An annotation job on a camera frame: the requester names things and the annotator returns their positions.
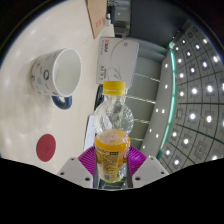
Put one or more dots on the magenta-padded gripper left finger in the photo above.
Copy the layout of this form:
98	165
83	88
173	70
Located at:
75	170

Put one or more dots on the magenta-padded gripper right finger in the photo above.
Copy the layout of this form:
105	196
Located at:
150	170

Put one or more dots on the yellow-capped orange label drink bottle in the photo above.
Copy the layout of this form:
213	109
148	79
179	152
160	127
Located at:
111	160

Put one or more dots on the flat round red coaster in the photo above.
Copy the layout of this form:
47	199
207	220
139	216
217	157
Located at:
46	147

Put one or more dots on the black bag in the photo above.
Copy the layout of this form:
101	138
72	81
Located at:
98	96

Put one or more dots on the group of ceiling lights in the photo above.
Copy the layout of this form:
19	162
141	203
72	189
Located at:
193	90

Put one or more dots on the white cardboard paper box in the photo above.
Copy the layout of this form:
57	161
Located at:
116	58

